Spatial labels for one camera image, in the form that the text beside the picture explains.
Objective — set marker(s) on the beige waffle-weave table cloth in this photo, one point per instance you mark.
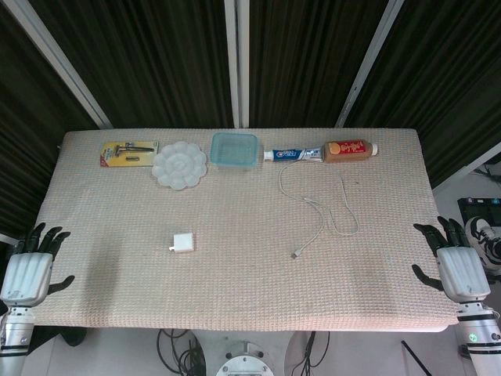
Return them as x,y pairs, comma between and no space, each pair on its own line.
250,282

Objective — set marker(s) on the blue white toothpaste tube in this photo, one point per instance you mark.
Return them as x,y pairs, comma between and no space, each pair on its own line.
289,154

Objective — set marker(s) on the black equipment box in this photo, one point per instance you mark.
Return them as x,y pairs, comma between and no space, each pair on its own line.
477,205

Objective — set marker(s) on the brown bottle with red label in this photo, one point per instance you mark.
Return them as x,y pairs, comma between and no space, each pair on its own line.
348,152

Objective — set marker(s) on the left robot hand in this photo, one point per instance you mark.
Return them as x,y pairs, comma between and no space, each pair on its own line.
27,274

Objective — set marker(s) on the black and white sneaker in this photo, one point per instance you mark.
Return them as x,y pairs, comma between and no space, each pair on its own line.
483,235

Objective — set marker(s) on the black pleated curtain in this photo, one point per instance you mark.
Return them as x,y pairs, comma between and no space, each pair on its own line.
156,58

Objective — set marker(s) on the white USB charger block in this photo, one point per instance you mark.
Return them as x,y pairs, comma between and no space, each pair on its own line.
183,243

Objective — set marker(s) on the clear container with blue rim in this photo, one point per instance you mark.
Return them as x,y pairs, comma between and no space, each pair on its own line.
235,150

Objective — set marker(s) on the round metal robot flange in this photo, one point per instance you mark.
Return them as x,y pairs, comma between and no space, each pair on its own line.
244,364

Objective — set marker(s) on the white aluminium frame post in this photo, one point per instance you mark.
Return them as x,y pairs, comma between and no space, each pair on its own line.
58,58
237,58
370,58

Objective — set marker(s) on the razor in yellow blister pack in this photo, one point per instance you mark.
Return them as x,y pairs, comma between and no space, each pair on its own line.
117,156

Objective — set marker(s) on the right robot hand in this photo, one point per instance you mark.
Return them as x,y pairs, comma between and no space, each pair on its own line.
462,274

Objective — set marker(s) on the white flower-shaped paint palette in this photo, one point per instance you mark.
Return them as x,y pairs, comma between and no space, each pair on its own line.
179,164

